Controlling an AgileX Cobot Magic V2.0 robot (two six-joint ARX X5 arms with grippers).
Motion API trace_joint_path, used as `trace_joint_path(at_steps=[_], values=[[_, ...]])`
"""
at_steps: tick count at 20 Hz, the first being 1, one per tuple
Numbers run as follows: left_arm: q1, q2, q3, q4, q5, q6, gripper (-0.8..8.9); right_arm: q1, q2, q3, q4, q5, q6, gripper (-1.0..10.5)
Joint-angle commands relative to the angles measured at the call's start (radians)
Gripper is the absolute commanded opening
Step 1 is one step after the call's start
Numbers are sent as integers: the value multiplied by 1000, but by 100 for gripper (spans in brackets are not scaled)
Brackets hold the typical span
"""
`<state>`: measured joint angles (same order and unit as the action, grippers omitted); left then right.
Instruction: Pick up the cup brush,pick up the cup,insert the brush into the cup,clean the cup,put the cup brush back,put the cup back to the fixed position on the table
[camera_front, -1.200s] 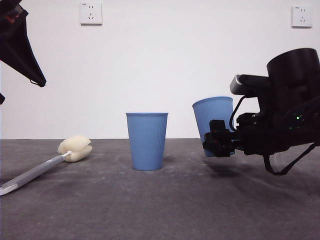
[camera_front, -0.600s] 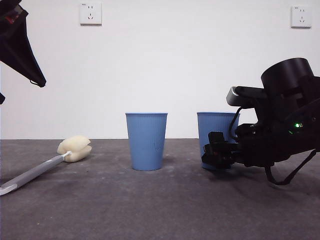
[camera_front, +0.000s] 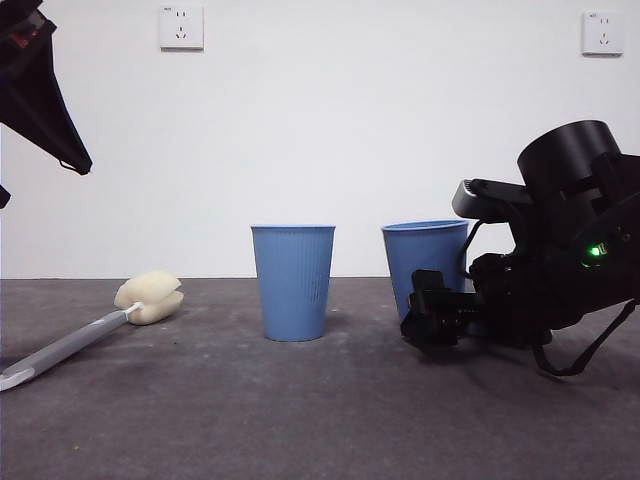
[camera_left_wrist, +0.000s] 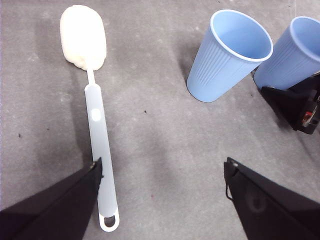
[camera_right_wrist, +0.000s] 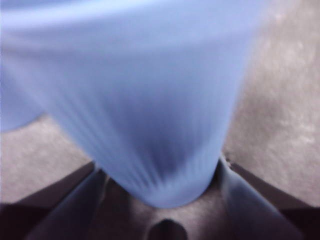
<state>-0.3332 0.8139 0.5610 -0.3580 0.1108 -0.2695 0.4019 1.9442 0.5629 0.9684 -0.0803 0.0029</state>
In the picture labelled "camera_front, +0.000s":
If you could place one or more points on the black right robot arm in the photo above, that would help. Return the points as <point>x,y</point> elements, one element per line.
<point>570,150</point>

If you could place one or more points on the white wall socket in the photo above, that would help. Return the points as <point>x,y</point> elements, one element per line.
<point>181,26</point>
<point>603,33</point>

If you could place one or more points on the blue ribbed plastic cup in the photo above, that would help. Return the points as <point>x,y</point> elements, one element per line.
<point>425,250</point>
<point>294,285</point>

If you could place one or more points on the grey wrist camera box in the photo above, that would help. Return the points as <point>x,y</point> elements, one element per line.
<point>490,200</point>

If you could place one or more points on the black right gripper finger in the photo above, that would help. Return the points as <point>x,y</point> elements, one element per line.
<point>435,320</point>

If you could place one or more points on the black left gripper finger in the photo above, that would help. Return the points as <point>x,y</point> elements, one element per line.
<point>40,100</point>
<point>3,197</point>

